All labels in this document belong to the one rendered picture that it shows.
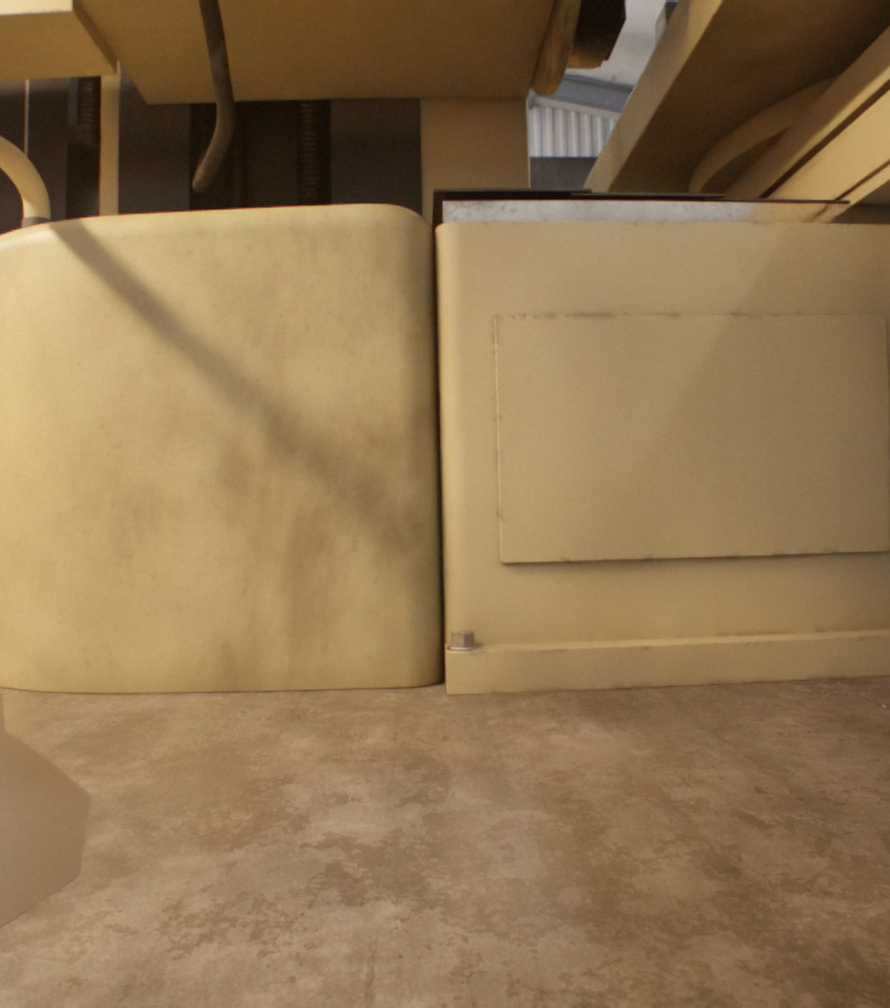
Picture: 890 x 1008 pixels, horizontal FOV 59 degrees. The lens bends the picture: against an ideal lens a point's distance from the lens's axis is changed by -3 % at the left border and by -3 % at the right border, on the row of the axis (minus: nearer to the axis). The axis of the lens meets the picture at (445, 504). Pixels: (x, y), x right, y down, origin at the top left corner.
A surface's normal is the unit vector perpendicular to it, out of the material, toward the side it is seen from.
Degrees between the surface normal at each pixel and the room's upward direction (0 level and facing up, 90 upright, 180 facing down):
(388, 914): 0
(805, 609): 90
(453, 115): 90
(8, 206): 90
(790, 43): 180
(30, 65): 180
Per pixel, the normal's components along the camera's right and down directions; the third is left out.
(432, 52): 0.02, 1.00
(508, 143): 0.04, 0.00
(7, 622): -0.40, 0.01
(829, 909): -0.02, -1.00
